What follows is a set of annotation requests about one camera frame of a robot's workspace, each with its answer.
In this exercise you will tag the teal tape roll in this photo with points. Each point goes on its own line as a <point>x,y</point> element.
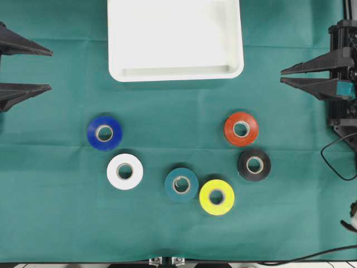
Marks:
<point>181,185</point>

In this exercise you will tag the white plastic case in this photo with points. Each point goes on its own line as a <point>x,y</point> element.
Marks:
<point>151,41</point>

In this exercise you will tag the silver table clamp brackets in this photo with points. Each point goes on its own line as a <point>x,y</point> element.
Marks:
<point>166,261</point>

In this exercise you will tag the black tape roll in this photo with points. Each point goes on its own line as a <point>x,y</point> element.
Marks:
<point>254,165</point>

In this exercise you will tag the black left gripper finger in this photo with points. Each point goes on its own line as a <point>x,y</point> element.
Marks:
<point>12,93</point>
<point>12,44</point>

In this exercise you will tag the red tape roll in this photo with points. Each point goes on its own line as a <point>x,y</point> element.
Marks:
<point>241,129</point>

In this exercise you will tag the white black object at edge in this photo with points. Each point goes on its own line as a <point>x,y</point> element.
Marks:
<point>351,226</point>

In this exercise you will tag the white tape roll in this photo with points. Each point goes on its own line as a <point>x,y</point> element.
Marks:
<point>125,171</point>

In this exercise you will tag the green table cloth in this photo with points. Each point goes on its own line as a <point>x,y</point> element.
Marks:
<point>56,201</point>

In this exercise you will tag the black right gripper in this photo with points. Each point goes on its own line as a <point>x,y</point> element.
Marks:
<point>341,62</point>

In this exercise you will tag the blue tape roll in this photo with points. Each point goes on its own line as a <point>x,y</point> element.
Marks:
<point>104,133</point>

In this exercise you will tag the yellow tape roll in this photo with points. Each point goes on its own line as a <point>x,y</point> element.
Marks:
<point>217,197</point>

